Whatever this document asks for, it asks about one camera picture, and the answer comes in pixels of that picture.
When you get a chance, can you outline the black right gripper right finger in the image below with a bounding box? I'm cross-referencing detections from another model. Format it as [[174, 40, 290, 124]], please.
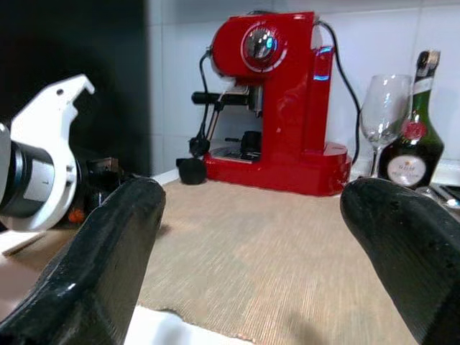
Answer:
[[339, 178, 460, 345]]

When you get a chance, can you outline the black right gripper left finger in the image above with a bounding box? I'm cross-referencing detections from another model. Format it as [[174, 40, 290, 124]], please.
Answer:
[[0, 178, 167, 345]]

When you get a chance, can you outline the dark green liqueur bottle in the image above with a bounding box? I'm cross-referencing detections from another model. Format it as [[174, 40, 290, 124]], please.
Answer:
[[377, 50, 446, 190]]

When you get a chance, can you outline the black appliance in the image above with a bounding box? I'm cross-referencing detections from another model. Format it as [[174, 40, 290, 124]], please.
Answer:
[[0, 0, 150, 179]]

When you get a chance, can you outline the clear wine glass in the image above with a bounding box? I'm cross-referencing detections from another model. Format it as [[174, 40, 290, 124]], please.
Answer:
[[360, 74, 414, 179]]

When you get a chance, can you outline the beige woven counter mat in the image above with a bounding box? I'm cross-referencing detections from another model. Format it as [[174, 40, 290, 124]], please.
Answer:
[[6, 178, 420, 341]]

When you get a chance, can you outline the red coffee machine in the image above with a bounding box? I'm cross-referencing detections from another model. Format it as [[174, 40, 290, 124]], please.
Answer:
[[188, 10, 353, 197]]

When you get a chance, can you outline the black coffee machine cable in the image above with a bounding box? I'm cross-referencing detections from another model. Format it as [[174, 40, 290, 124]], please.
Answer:
[[314, 19, 362, 165]]

